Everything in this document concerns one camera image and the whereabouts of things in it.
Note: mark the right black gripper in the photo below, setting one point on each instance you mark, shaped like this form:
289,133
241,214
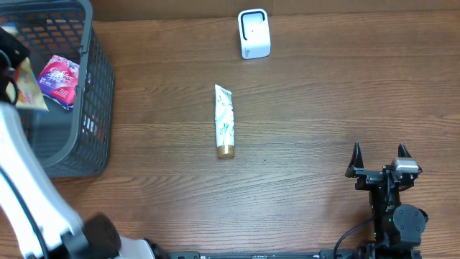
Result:
367,177

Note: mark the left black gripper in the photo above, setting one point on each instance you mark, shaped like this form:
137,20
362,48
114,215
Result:
16,48

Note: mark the beige snack bag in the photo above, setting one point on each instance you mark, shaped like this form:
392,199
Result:
27,93

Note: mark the purple red sachet pack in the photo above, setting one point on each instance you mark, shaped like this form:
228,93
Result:
58,80

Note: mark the white gold-capped cream tube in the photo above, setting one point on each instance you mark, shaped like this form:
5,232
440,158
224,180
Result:
224,123

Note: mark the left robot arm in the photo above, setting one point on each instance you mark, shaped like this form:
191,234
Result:
44,224

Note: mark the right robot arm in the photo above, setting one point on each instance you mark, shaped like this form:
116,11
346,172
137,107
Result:
397,227

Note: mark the white barcode scanner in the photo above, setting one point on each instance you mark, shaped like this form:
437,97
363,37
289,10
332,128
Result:
254,33

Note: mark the grey plastic mesh basket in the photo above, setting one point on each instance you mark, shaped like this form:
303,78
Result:
71,143

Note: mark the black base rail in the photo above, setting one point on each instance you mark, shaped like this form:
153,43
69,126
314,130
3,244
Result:
322,254

